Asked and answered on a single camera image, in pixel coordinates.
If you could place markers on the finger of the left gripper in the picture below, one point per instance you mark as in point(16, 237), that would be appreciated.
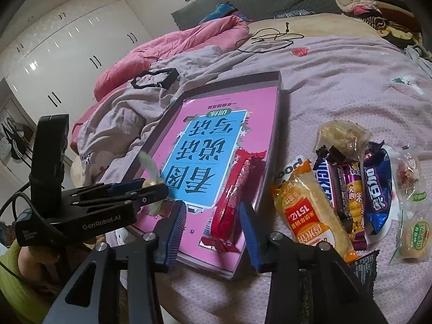
point(148, 195)
point(128, 186)

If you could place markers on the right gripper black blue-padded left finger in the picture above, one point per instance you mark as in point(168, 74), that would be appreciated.
point(92, 293)

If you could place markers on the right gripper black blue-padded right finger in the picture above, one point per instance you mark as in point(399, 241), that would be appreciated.
point(309, 284)

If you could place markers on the small gold green candy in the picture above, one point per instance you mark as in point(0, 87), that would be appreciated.
point(152, 177)

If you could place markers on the black green snack packet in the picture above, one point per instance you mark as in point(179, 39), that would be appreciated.
point(365, 270)

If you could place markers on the orange rice cracker packet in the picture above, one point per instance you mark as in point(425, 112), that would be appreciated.
point(306, 209)

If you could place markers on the red snack bar wrapper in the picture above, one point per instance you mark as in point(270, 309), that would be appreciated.
point(223, 230)

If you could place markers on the clear green-label cake packet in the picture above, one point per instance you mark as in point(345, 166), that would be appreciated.
point(413, 240)

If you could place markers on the purple rice roll snack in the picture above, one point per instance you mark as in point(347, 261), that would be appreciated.
point(353, 209)

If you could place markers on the blue white snack packet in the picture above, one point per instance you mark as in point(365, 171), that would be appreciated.
point(377, 185)

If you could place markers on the Snickers chocolate bar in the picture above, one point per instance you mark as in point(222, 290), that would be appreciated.
point(328, 172)

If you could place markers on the clear brown pastry packet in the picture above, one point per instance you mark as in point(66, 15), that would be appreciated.
point(349, 138)

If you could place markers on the clear red candy packet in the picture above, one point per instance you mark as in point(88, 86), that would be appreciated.
point(409, 181)

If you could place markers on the pink blue Chinese book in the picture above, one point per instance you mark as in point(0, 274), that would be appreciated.
point(213, 154)

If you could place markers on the grey shallow box tray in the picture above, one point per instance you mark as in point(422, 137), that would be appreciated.
point(193, 147)

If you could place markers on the white glossy wardrobe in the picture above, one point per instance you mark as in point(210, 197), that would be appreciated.
point(52, 66)

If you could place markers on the pink quilt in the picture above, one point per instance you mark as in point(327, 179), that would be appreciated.
point(223, 32)

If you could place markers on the mauve bed cover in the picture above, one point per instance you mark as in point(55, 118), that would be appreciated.
point(367, 81)

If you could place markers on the blue striped garment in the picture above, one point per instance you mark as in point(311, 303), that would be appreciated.
point(224, 10)

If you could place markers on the beige fleece blanket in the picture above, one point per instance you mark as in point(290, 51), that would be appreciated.
point(319, 25)

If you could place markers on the pile of folded clothes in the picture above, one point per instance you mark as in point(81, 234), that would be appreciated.
point(392, 19)

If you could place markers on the black plastic frame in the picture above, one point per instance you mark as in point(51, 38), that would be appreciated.
point(160, 78)

